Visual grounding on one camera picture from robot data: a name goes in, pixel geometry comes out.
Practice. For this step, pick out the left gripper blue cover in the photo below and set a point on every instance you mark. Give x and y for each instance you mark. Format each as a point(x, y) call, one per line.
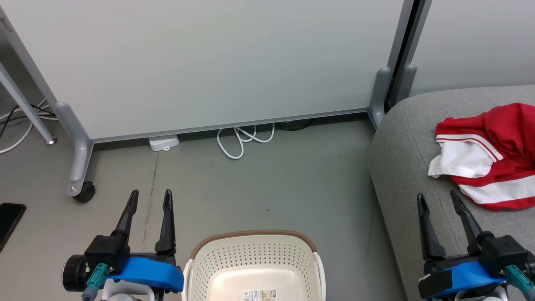
point(146, 271)

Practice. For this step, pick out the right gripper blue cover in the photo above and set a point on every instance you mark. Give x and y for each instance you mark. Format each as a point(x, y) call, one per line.
point(468, 274)

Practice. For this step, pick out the white garment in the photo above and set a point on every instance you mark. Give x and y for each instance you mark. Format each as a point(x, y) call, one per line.
point(459, 159)

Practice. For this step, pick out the red shorts with white stripes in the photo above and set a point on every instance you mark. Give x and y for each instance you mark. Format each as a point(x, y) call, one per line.
point(510, 125)

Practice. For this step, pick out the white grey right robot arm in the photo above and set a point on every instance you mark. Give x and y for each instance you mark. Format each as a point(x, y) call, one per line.
point(480, 297)

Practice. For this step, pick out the cream perforated laundry basket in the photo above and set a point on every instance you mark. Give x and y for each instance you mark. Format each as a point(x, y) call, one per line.
point(255, 255)

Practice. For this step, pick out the black caster wheel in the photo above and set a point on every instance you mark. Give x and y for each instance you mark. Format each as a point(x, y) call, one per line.
point(85, 192)

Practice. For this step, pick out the grey fabric sofa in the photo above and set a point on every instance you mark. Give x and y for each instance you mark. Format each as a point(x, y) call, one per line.
point(405, 167)

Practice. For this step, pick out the white power adapter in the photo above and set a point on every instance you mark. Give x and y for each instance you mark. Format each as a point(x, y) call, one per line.
point(164, 143)

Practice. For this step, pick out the long grey partition foot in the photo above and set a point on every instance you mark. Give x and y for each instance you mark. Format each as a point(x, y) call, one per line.
point(79, 159)

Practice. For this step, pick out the black flat device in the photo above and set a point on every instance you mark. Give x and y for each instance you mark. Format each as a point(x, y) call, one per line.
point(10, 223)

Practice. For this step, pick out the short grey partition foot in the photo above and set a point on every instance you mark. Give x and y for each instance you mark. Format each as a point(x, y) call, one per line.
point(380, 92)
point(407, 81)

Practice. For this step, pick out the grey metal table leg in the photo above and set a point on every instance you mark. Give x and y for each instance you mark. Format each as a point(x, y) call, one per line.
point(25, 106)

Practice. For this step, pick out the wide white partition panel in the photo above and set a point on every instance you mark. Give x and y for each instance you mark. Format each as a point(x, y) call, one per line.
point(209, 62)

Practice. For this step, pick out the narrow white partition panel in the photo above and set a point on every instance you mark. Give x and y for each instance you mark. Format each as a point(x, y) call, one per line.
point(472, 42)

